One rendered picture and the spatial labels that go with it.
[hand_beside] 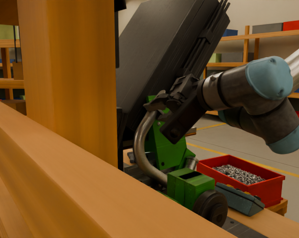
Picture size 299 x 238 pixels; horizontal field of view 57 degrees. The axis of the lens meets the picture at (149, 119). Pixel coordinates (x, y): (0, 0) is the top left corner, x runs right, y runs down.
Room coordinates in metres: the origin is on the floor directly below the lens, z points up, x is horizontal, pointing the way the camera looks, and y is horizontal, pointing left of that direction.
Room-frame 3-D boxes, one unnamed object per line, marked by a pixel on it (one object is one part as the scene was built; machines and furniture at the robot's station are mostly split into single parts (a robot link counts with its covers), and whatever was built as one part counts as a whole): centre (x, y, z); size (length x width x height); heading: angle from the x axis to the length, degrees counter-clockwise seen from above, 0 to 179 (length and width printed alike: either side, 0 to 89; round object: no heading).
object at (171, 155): (0.80, -0.04, 1.17); 0.13 x 0.12 x 0.20; 37
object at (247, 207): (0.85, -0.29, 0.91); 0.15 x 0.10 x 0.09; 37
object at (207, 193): (0.41, -0.10, 1.12); 0.07 x 0.03 x 0.08; 127
